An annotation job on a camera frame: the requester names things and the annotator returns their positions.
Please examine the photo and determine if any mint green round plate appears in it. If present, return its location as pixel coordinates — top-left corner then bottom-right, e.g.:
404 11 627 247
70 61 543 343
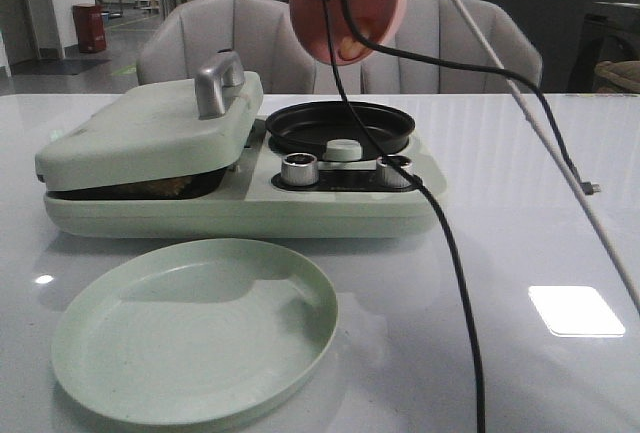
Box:
51 239 338 429

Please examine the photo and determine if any right silver control knob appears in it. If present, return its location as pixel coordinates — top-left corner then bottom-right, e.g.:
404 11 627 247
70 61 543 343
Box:
375 154 413 190

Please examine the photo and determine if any red bin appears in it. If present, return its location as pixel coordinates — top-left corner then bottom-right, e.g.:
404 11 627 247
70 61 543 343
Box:
72 4 107 53

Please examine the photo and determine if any left silver control knob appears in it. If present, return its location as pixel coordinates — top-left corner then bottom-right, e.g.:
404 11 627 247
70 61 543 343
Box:
280 152 319 187

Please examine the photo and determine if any grey upholstered chair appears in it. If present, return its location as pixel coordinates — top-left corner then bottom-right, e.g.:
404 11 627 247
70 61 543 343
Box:
136 0 317 94
361 0 543 94

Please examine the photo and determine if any silver control knob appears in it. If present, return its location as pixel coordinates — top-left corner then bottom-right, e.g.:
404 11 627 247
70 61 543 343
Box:
375 154 413 190
280 152 319 187

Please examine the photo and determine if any breakfast maker hinged lid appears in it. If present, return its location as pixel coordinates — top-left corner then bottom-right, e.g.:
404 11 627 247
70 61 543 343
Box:
35 52 263 191

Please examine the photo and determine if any pink plastic bowl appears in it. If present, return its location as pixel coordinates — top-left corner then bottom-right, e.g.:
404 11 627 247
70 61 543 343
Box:
288 0 409 67

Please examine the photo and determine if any black cable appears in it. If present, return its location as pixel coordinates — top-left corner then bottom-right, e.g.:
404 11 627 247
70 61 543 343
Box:
302 0 604 433

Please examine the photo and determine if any black round frying pan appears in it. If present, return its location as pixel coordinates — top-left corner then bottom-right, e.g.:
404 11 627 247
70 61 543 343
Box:
266 100 415 161

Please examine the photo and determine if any mint green breakfast maker base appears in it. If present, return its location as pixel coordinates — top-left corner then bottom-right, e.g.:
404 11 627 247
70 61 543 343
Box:
44 118 438 238

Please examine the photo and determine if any left grey upholstered chair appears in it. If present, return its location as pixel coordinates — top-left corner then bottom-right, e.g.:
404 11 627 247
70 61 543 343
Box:
136 0 317 94

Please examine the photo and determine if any dark washing machine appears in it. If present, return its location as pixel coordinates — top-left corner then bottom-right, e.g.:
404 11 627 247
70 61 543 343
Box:
567 1 639 93

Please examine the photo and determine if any bread slice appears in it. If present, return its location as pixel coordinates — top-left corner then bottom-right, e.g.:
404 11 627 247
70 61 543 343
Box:
108 175 194 199

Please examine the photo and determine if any mint green pan handle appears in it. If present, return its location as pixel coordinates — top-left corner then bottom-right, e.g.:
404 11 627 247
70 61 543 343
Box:
323 138 363 162

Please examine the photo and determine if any white cable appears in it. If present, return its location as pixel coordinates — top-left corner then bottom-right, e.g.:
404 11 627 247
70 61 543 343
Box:
424 0 640 307

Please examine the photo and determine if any right grey upholstered chair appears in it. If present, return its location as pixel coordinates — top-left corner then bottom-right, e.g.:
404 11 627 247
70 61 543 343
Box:
361 0 543 94

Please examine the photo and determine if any cooked shrimp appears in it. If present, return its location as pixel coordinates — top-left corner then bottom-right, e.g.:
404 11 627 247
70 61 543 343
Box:
338 35 372 63

